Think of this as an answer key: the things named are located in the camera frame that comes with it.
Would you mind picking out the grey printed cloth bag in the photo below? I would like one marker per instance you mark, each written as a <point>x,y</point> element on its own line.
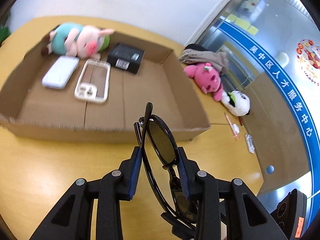
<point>194,53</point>

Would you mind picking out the black sunglasses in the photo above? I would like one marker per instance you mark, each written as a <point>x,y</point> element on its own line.
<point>152,127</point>

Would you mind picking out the black product box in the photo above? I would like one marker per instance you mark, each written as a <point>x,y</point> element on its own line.
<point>125,57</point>

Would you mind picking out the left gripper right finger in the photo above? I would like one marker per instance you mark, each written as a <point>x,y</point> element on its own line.
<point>231,202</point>

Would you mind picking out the pink plush toy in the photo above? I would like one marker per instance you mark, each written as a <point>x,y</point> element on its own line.
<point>207,79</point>

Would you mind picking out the small white device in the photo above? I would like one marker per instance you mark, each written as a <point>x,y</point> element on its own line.
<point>236,128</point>

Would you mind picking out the clear phone case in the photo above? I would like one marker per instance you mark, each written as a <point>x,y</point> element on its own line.
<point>93,82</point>

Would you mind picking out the light blue power bank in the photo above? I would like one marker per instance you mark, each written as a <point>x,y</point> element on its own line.
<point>60,72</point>

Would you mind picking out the panda plush toy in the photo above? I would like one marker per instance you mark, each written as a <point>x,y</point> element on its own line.
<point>236,102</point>

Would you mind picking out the cardboard box tray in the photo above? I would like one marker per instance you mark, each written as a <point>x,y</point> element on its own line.
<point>98,104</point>

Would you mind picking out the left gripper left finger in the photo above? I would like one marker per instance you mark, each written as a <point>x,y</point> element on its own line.
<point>71,216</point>

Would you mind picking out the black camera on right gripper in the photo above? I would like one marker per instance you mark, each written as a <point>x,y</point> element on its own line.
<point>290,214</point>

